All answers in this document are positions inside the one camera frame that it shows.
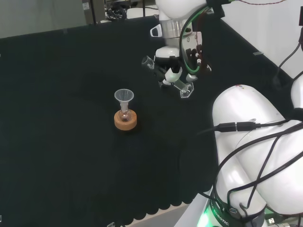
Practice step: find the black bench cloth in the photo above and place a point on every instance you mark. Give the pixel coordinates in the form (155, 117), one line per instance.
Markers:
(71, 153)

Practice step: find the black pole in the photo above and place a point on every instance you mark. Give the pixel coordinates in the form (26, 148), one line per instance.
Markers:
(93, 11)
(144, 8)

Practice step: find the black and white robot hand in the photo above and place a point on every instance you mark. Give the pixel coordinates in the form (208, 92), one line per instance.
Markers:
(165, 52)

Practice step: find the clear plastic funnel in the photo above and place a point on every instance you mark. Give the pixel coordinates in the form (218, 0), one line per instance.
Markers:
(123, 95)

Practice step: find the clear glass graduated cylinder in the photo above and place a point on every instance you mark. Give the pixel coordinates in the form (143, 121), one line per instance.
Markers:
(187, 91)

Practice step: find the gray metal cabinet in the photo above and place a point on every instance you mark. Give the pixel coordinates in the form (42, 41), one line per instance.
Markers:
(86, 11)

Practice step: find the clear cloth clip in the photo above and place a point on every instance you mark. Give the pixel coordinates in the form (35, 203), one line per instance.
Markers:
(257, 53)
(111, 224)

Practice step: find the round-bottom glass flask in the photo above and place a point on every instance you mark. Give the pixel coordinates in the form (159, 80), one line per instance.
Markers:
(124, 116)

